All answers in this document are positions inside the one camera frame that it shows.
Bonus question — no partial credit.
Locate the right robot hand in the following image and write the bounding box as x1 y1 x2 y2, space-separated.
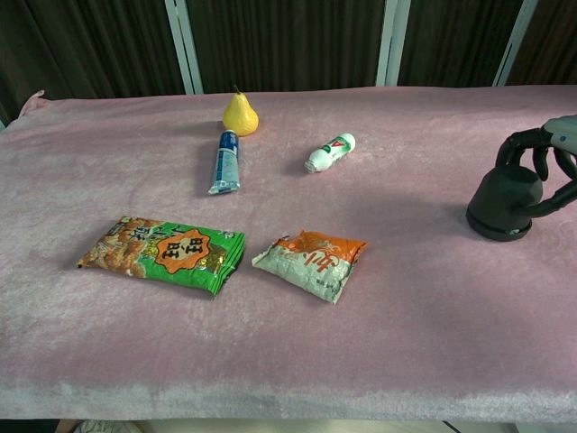
494 115 577 218

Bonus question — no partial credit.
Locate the dark green upside-down bowl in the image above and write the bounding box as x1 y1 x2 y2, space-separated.
465 162 545 243

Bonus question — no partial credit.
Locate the dark brown curtain panel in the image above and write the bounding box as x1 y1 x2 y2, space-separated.
185 0 388 94
396 0 525 88
507 0 577 87
0 0 187 130

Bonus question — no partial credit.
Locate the small white drink bottle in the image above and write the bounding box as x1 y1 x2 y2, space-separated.
304 132 357 175

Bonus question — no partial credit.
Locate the orange white snack bag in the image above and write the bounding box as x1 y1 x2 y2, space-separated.
251 229 369 306

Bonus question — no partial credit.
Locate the yellow pear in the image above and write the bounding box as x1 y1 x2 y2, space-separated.
222 84 261 137

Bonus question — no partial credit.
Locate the blue toothpaste tube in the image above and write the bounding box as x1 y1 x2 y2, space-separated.
206 129 243 196

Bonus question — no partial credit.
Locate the pink velvet tablecloth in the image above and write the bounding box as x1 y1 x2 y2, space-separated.
0 84 577 425

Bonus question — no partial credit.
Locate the green snack bag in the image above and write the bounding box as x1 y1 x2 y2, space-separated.
75 215 247 299

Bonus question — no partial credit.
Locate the white frame post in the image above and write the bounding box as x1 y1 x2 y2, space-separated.
163 0 205 96
375 0 412 88
491 0 540 88

